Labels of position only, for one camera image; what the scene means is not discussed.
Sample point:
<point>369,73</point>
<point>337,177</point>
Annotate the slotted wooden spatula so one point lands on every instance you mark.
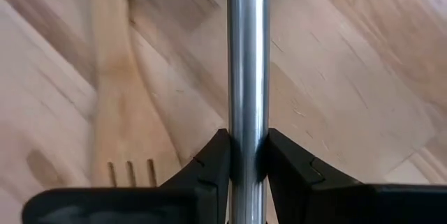
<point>118,130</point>

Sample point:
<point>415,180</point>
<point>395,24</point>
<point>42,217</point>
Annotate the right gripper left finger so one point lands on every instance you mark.
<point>213,182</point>

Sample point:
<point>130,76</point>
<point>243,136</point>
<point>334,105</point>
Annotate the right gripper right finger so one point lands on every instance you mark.
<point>297,189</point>

